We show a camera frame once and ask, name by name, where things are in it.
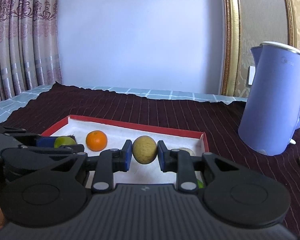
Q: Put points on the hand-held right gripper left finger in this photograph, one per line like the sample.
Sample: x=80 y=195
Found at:
x=127 y=155

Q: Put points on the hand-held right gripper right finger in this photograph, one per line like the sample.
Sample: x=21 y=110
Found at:
x=161 y=156

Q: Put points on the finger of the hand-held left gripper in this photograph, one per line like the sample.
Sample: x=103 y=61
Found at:
x=72 y=149
x=46 y=142

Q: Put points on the green tomato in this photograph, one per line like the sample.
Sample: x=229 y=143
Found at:
x=63 y=141

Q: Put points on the tan longan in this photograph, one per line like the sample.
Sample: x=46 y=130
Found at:
x=144 y=152

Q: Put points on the red cardboard box tray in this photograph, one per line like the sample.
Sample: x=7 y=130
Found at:
x=120 y=135

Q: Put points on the dark sugarcane piece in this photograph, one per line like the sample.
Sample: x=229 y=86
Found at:
x=186 y=150

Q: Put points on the orange mandarin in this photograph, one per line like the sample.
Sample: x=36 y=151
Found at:
x=96 y=140

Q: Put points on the dark striped cloth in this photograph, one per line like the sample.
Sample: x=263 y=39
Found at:
x=165 y=112

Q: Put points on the small green citrus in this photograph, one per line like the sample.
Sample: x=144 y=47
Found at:
x=200 y=183

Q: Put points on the light blue checked tablecloth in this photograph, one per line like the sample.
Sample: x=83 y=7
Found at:
x=165 y=93

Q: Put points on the pink patterned curtain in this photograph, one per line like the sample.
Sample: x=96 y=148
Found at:
x=20 y=42

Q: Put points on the blue electric kettle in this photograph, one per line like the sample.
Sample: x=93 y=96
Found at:
x=272 y=100

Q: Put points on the white wall switch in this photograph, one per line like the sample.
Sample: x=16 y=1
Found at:
x=250 y=75

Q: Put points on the gold framed wall panel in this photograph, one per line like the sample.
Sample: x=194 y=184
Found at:
x=231 y=42

